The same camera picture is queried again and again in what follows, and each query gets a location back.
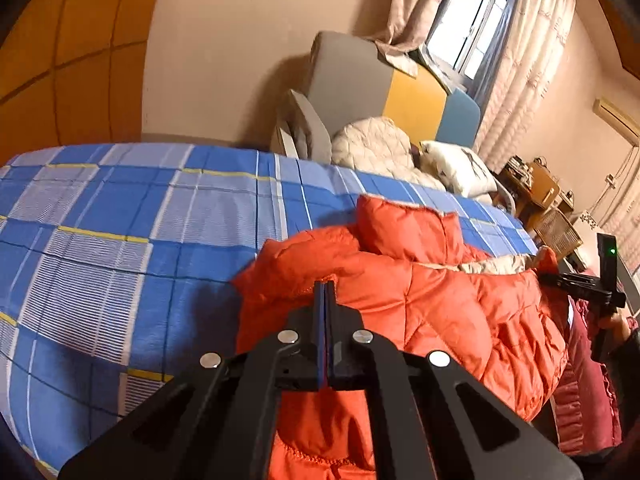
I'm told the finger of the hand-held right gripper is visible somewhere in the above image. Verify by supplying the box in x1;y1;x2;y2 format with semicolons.
555;287;601;306
537;272;599;291

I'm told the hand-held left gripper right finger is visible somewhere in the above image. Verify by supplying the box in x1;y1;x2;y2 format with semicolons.
327;280;584;480

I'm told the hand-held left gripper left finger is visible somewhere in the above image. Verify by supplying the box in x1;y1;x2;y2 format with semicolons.
57;280;329;480

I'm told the orange puffer jacket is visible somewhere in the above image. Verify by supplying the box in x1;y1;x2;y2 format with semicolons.
232;194;571;480

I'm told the person's right hand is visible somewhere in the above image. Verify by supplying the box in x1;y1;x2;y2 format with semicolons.
599;312;632;344

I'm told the wicker chair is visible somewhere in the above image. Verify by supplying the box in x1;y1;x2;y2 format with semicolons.
530;207;584;261

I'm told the patterned curtain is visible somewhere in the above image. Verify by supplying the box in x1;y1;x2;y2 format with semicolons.
472;0;578;171
595;145;640;281
365;0;463;61

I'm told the pink ruffled cloth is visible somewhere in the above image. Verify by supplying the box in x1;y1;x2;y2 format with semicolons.
550;297;624;457

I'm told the wooden chair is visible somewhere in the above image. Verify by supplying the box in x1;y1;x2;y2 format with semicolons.
530;160;562;202

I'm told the cluttered wooden desk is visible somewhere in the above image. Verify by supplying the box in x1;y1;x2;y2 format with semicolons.
500;156;576;231

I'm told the white printed pillow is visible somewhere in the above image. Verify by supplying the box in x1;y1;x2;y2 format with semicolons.
419;140;499;199

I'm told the blue plaid bed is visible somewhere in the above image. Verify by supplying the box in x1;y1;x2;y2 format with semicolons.
0;142;538;476

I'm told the grey yellow blue headboard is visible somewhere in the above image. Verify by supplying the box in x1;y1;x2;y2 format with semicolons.
310;30;482;150

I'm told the window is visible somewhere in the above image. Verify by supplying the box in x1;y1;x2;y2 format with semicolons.
420;0;526;92

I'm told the wooden wardrobe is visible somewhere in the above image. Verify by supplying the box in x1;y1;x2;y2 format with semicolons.
0;0;173;166

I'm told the wall air conditioner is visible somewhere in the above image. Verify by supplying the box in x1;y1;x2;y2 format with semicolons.
592;97;640;144

